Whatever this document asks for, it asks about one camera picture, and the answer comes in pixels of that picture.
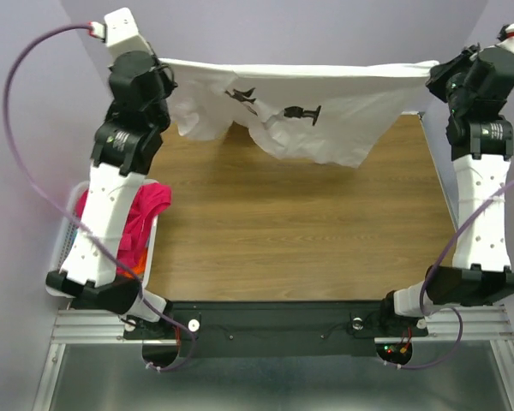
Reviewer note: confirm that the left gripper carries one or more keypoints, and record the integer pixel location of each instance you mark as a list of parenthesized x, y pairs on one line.
[(165, 83)]

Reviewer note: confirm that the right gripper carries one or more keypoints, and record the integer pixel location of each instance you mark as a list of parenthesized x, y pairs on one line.
[(445, 71)]

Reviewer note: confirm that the pink t shirt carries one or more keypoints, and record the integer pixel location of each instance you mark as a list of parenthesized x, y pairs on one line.
[(150, 200)]

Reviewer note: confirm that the white t shirt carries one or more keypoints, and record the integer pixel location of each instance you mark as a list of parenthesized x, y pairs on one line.
[(327, 114)]

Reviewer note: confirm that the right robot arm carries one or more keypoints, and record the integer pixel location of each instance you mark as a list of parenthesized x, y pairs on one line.
[(480, 272)]

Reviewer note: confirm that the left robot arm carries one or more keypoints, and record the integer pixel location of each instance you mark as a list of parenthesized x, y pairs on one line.
[(124, 147)]

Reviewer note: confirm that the white plastic laundry basket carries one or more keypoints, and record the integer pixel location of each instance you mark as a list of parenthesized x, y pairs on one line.
[(68, 231)]

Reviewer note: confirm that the orange t shirt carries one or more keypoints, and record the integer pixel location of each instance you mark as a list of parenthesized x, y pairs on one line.
[(140, 267)]

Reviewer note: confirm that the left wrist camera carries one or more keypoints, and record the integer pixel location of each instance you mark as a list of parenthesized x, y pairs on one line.
[(120, 33)]

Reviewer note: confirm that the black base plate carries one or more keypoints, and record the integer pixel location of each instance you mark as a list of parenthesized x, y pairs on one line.
[(236, 329)]

